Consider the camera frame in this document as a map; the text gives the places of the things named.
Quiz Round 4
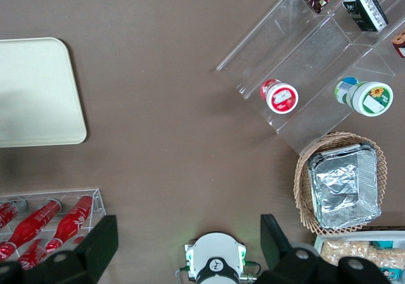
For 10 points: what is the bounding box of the small teal snack packet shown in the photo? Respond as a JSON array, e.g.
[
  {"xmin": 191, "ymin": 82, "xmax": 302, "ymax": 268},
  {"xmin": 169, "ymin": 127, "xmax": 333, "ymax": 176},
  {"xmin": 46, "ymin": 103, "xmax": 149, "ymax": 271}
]
[{"xmin": 371, "ymin": 240, "xmax": 396, "ymax": 250}]

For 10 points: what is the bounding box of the clear acrylic stepped stand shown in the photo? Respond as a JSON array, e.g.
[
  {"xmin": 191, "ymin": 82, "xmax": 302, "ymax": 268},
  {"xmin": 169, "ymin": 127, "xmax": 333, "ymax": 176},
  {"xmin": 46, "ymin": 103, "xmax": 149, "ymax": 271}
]
[{"xmin": 215, "ymin": 0, "xmax": 405, "ymax": 156}]

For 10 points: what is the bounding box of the red lid yogurt cup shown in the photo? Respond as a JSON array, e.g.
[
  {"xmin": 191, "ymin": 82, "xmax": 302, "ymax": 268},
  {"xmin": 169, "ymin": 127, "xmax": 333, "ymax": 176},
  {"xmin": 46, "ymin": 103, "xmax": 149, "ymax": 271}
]
[{"xmin": 259, "ymin": 78, "xmax": 300, "ymax": 115}]

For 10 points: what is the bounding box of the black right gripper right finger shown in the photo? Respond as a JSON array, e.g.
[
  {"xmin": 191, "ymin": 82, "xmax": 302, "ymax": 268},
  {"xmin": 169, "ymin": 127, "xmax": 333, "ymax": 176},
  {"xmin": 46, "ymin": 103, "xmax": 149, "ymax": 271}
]
[{"xmin": 260, "ymin": 214, "xmax": 294, "ymax": 271}]

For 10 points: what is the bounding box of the cream rectangular serving tray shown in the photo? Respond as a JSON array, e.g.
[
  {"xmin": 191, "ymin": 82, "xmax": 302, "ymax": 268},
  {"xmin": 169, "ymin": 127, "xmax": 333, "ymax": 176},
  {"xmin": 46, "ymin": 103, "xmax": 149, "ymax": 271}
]
[{"xmin": 0, "ymin": 37, "xmax": 88, "ymax": 148}]

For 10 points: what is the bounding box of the aluminium foil container stack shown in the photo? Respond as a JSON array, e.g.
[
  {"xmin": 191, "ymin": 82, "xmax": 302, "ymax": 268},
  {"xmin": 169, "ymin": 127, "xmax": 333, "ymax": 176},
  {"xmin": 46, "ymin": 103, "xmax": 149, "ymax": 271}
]
[{"xmin": 307, "ymin": 141, "xmax": 383, "ymax": 230}]

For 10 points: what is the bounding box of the red cookie box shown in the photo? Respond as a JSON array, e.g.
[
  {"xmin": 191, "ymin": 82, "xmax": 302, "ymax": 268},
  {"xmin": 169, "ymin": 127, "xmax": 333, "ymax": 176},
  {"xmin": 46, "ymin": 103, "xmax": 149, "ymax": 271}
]
[{"xmin": 391, "ymin": 30, "xmax": 405, "ymax": 58}]

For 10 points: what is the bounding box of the tan wicker basket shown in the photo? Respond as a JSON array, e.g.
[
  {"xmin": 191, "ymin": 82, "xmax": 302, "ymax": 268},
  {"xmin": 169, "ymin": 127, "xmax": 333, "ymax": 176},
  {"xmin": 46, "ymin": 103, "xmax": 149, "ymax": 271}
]
[{"xmin": 294, "ymin": 131, "xmax": 389, "ymax": 236}]

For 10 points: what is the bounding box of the small black white carton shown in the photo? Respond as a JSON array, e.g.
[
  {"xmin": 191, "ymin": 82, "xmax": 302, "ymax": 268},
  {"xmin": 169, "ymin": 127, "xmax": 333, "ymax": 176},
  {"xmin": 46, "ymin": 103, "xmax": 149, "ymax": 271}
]
[{"xmin": 342, "ymin": 0, "xmax": 390, "ymax": 33}]

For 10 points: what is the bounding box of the clear acrylic bottle rack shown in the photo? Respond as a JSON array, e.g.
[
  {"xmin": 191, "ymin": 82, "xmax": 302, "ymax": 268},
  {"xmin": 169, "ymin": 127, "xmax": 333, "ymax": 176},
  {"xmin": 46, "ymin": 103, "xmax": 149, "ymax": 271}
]
[{"xmin": 0, "ymin": 187, "xmax": 108, "ymax": 268}]

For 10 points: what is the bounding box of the puffed rice snack bag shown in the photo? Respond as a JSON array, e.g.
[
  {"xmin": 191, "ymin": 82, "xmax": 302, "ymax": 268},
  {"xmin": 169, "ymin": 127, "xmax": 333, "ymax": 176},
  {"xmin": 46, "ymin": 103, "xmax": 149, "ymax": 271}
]
[
  {"xmin": 372, "ymin": 247, "xmax": 405, "ymax": 268},
  {"xmin": 320, "ymin": 239, "xmax": 375, "ymax": 266}
]

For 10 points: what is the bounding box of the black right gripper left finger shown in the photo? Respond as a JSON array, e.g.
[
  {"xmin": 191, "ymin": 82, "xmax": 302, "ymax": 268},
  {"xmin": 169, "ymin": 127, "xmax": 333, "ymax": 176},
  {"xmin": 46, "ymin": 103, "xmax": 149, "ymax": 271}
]
[{"xmin": 75, "ymin": 214, "xmax": 120, "ymax": 275}]

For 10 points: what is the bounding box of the large teal snack packet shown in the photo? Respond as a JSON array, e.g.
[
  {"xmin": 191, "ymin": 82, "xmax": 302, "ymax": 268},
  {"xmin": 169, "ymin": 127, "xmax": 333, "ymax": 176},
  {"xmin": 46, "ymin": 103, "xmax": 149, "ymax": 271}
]
[{"xmin": 378, "ymin": 266, "xmax": 402, "ymax": 281}]

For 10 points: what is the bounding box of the white rectangular snack tray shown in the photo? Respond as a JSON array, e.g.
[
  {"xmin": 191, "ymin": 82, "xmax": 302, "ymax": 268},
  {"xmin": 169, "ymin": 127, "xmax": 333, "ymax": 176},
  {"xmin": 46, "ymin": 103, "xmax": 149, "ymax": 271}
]
[{"xmin": 312, "ymin": 230, "xmax": 405, "ymax": 284}]

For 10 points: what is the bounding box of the green lid yogurt cup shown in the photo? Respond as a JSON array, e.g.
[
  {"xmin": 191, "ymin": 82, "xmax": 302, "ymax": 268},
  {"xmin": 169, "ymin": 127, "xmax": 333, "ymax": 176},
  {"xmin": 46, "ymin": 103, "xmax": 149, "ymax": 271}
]
[{"xmin": 334, "ymin": 76, "xmax": 394, "ymax": 118}]

